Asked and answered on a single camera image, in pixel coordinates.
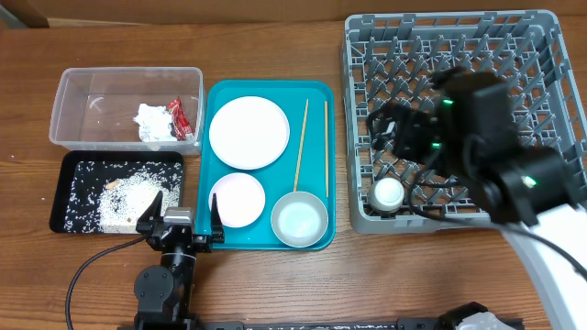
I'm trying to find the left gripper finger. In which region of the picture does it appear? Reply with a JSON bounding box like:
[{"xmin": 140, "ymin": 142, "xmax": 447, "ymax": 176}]
[
  {"xmin": 211, "ymin": 192, "xmax": 225, "ymax": 244},
  {"xmin": 136, "ymin": 191, "xmax": 163, "ymax": 234}
]

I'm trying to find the white cup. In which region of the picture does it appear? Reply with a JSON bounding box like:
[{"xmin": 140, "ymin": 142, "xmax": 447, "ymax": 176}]
[{"xmin": 368, "ymin": 178, "xmax": 404, "ymax": 213}]

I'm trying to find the grey bowl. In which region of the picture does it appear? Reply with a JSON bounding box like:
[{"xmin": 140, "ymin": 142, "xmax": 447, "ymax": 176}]
[{"xmin": 271, "ymin": 191, "xmax": 329, "ymax": 248}]

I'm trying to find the wooden chopstick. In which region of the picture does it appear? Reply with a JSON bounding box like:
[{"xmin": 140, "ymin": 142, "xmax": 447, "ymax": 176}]
[
  {"xmin": 324, "ymin": 101, "xmax": 329, "ymax": 198},
  {"xmin": 293, "ymin": 99, "xmax": 309, "ymax": 192}
]

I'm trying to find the red snack wrapper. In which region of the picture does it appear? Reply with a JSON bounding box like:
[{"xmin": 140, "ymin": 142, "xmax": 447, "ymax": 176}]
[{"xmin": 167, "ymin": 97, "xmax": 194, "ymax": 141}]

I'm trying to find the white napkin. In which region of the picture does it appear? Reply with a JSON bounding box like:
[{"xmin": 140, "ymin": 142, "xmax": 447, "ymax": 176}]
[{"xmin": 133, "ymin": 104, "xmax": 177, "ymax": 142}]

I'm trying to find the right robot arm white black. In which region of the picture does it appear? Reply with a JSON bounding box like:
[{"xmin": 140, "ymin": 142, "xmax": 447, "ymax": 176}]
[{"xmin": 366, "ymin": 67, "xmax": 586, "ymax": 329}]

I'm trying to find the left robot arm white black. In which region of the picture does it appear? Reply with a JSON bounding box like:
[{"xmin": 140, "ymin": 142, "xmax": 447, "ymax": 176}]
[{"xmin": 134, "ymin": 192, "xmax": 225, "ymax": 329}]

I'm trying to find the grey dishwasher rack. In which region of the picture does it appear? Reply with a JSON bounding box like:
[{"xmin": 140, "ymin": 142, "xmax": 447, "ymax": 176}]
[{"xmin": 342, "ymin": 10, "xmax": 586, "ymax": 234}]

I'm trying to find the spilled rice pile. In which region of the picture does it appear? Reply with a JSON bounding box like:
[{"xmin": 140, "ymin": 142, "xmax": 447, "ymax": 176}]
[{"xmin": 63, "ymin": 160, "xmax": 183, "ymax": 233}]

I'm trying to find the black tray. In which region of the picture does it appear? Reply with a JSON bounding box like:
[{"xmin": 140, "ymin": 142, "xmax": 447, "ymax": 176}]
[{"xmin": 50, "ymin": 151, "xmax": 184, "ymax": 233}]

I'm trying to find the teal serving tray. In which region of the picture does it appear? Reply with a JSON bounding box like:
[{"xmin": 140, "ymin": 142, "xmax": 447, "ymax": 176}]
[{"xmin": 195, "ymin": 80, "xmax": 336, "ymax": 250}]

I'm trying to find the pink plate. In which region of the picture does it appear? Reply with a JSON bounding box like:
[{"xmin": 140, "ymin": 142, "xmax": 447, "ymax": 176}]
[{"xmin": 208, "ymin": 96, "xmax": 290, "ymax": 171}]

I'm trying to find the clear plastic bin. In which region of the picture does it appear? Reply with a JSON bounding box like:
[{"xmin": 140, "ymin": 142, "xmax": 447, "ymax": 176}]
[{"xmin": 49, "ymin": 67, "xmax": 206, "ymax": 155}]

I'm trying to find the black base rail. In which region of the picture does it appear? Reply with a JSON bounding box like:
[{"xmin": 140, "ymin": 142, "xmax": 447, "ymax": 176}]
[{"xmin": 118, "ymin": 302, "xmax": 524, "ymax": 330}]

